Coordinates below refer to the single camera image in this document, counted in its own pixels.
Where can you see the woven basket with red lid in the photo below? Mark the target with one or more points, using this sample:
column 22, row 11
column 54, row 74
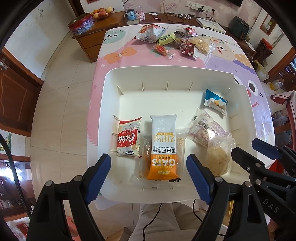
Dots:
column 263, row 49

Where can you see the small white flat device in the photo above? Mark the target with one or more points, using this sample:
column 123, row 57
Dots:
column 153, row 15

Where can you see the dark red snack packet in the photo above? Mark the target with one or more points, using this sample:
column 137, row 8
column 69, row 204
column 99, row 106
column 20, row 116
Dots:
column 189, row 51

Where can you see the bowl of fruit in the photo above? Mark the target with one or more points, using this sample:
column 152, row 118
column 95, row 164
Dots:
column 100, row 12

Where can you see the white red bread bag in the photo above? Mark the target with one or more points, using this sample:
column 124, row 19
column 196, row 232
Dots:
column 150, row 32

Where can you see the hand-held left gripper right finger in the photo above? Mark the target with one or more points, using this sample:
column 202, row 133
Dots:
column 198, row 178

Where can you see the red round tin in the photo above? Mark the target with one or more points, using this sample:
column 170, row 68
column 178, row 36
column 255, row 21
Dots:
column 81, row 23

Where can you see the dark air fryer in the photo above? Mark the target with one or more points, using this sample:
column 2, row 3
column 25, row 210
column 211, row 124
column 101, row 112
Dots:
column 241, row 26

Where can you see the white wall socket panel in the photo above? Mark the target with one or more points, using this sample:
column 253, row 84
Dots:
column 196, row 4

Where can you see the small orange red candy packet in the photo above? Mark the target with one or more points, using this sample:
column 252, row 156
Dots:
column 161, row 49

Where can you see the red white cookie packet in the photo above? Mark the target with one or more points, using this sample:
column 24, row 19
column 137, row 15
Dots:
column 128, row 139

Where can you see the white plastic tray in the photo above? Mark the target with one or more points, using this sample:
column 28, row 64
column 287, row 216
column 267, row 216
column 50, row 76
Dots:
column 161, row 102

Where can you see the person's beige trousers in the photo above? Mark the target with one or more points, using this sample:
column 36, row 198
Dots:
column 175, row 222

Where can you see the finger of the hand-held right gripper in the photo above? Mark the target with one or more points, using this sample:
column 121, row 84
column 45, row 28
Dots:
column 264, row 147
column 248, row 163

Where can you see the blue snow globe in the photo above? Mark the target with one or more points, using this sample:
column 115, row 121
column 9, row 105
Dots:
column 130, row 14

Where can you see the yellow oil bottle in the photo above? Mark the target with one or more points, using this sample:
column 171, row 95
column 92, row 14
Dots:
column 276, row 85

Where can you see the wooden drawer cabinet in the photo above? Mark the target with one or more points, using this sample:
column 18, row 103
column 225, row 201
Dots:
column 90, row 44

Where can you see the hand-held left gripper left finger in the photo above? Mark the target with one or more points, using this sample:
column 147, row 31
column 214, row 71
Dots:
column 98, row 178

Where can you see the green snack packet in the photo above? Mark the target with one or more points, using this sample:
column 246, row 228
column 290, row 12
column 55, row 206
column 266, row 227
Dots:
column 166, row 39

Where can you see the bag of yellow puffed snacks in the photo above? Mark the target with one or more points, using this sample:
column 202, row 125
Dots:
column 203, row 45

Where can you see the small clear wrapper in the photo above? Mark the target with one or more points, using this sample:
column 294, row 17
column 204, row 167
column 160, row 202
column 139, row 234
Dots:
column 171, row 56

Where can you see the orange white oat bar packet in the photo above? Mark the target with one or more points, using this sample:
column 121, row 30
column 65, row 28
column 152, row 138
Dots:
column 163, row 139

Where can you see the long wooden media cabinet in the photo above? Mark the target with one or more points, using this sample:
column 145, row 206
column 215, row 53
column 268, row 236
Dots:
column 175, row 21

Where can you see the white set-top box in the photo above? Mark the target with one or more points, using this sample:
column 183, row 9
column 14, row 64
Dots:
column 210, row 24

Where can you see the wooden framed wall niche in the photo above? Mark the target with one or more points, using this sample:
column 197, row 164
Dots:
column 268, row 25

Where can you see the pink toy figure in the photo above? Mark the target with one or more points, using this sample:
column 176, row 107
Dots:
column 141, row 15

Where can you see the clear labelled pastry packet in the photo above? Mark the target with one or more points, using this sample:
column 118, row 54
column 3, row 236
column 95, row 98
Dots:
column 203, row 129

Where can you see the brown wooden door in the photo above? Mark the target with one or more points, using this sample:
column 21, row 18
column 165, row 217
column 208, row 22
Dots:
column 16, row 92

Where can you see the clear bag of pale noodles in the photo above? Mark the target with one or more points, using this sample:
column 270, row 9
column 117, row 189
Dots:
column 219, row 157

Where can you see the blue white small snack packet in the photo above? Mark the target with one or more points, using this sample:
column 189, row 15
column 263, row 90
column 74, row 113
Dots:
column 216, row 102

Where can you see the clear box of yellow pastries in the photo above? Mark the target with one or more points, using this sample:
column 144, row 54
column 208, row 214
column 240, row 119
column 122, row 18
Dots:
column 143, row 148

